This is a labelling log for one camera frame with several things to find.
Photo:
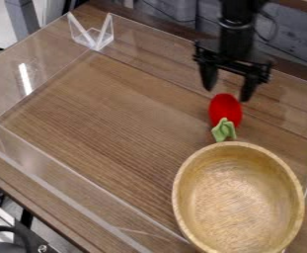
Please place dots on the black metal table leg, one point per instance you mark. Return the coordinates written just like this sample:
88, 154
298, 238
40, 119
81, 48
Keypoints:
27, 219

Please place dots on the clear acrylic corner bracket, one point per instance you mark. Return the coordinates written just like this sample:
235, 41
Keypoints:
92, 38

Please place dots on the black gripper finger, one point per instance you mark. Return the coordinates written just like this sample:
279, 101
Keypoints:
208, 74
248, 87

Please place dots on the clear acrylic tray walls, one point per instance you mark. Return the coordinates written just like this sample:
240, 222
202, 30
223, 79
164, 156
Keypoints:
97, 124

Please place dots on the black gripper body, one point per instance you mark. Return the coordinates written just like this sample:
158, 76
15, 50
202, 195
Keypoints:
252, 63

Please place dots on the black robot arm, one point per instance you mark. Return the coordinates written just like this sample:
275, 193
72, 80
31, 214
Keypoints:
231, 52

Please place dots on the red felt fruit green stem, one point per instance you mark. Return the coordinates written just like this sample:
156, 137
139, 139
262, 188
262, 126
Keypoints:
224, 115

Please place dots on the wooden bowl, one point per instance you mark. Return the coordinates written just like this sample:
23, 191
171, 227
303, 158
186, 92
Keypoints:
236, 200

